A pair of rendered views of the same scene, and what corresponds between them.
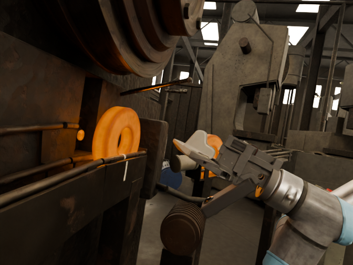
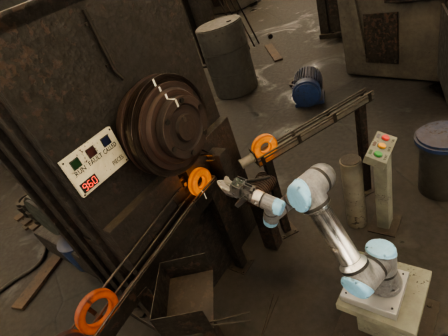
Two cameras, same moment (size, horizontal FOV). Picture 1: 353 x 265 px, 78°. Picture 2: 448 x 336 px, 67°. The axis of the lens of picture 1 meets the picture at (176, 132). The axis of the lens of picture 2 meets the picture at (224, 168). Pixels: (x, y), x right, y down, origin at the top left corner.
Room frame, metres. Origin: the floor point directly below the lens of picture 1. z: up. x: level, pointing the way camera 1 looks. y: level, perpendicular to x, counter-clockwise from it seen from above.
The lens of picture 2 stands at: (-0.68, -0.81, 1.76)
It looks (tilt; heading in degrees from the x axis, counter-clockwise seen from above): 34 degrees down; 33
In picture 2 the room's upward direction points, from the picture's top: 21 degrees counter-clockwise
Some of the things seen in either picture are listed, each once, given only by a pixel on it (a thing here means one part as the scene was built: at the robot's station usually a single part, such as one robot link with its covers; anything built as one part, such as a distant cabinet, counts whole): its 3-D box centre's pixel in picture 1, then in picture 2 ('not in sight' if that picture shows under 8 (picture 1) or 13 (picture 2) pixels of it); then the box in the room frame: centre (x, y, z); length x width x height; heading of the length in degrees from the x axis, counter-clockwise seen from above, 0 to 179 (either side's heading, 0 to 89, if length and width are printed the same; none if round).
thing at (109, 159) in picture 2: not in sight; (96, 161); (0.14, 0.31, 1.15); 0.26 x 0.02 x 0.18; 167
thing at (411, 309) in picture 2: not in sight; (383, 290); (0.28, -0.75, 0.28); 0.32 x 0.32 x 0.04; 76
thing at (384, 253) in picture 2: not in sight; (380, 257); (0.29, -0.75, 0.50); 0.13 x 0.12 x 0.14; 152
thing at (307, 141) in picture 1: (313, 162); not in sight; (4.02, -2.59, 0.55); 1.10 x 0.53 x 1.10; 7
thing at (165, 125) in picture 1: (144, 156); (221, 167); (0.68, 0.09, 0.68); 0.11 x 0.08 x 0.24; 77
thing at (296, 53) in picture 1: (282, 106); not in sight; (8.53, -3.95, 2.25); 0.92 x 0.92 x 4.50
